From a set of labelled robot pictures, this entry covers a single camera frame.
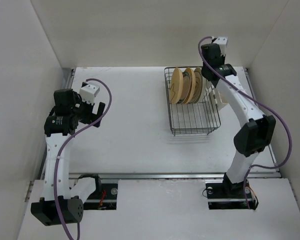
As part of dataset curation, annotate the cream plate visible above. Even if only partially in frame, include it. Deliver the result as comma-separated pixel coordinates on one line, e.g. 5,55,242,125
190,67,206,104

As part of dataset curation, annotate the white plate with black rings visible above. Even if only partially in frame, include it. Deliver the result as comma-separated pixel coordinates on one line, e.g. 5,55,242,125
203,79,212,98

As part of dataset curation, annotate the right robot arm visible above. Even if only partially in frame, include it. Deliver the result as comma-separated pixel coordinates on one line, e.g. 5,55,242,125
199,43,276,197

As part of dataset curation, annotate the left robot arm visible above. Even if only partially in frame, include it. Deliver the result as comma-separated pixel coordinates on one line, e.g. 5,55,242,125
30,84,106,226

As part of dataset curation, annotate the tan wooden plate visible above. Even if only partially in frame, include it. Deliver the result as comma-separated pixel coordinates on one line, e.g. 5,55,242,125
170,67,183,104

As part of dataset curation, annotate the tan rimmed patterned plate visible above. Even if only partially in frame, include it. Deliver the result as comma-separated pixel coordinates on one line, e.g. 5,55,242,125
177,67,196,104

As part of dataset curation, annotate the white cutlery holder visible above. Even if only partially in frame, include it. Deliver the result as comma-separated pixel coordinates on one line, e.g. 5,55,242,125
209,87,228,112

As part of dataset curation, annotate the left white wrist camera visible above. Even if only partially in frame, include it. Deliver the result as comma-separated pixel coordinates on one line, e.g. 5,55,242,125
79,82,100,106

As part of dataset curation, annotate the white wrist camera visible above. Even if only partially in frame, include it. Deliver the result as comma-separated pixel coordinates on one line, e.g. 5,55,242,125
211,36,228,57
79,82,100,106

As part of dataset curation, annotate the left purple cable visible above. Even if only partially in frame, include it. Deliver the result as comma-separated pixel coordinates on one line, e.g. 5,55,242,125
54,78,113,240

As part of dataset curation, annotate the purple cable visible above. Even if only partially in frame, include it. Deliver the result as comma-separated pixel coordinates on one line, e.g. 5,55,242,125
197,36,293,210
54,78,113,240

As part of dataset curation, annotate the aluminium front rail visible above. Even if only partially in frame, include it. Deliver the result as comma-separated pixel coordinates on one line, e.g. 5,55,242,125
41,172,283,180

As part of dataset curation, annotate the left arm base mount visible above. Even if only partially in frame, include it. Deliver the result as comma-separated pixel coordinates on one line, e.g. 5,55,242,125
83,182,118,211

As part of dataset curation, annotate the black wire dish rack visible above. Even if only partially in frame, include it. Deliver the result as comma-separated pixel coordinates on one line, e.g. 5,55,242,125
164,67,221,135

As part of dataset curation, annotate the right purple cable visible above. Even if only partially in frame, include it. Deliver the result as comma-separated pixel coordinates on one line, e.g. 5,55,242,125
197,36,293,210

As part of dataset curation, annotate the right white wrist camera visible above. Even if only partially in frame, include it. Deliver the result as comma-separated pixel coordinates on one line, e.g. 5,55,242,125
211,36,228,57

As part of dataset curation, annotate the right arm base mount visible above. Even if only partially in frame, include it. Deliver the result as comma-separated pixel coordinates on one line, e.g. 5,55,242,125
204,182,259,210

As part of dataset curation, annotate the aluminium right rail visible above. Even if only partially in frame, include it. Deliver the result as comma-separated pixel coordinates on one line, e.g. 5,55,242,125
243,67,280,172

